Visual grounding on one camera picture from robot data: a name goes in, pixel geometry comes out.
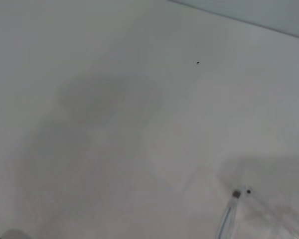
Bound clear white glasses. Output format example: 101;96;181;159
215;184;299;239

